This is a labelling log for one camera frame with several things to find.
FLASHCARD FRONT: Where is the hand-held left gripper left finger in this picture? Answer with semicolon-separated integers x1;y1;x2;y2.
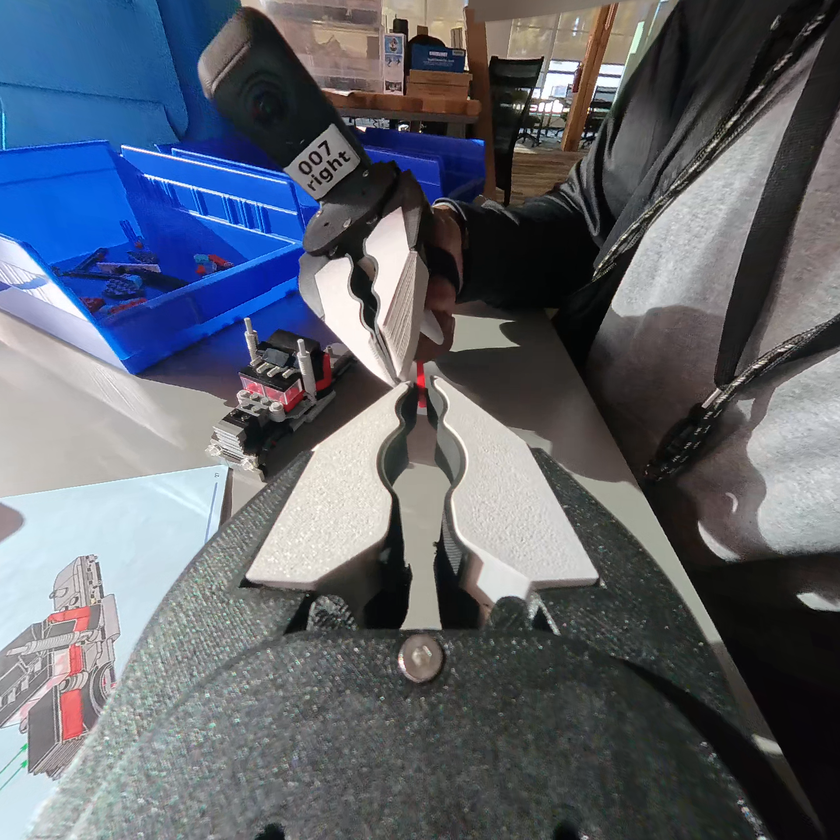
243;383;411;607

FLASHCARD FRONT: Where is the black lanyard strap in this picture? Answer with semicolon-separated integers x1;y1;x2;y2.
713;37;840;389

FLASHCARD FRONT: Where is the pile of loose toy bricks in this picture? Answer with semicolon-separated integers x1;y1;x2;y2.
52;221;233;318

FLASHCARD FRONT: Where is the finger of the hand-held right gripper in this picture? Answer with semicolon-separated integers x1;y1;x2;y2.
360;204;444;383
296;252;401;389

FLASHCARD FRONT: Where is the person's right hand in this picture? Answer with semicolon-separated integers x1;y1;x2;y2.
417;204;466;361

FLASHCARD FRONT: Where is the light blue instruction booklet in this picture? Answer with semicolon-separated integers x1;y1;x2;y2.
0;461;230;840

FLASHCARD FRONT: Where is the blue plastic bin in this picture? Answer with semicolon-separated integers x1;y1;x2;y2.
153;124;489;212

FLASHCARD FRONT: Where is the blue cardboard box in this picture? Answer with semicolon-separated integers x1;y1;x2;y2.
410;34;466;72

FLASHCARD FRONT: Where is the clear plastic storage box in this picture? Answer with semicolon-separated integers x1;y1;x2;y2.
263;0;383;90

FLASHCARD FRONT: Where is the toy brick truck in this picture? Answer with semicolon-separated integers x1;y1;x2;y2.
205;316;360;482

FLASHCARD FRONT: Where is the black office chair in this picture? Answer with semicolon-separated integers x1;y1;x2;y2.
489;56;544;204

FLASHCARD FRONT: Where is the tan cardboard box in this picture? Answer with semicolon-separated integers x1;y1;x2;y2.
405;68;473;102

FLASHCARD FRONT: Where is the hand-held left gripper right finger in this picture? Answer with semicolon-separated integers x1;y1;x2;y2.
426;377;600;610

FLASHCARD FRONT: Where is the blue bin with white card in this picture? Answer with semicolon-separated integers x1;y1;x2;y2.
0;139;319;377

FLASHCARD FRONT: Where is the blue felt bag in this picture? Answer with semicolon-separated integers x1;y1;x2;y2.
0;0;226;153

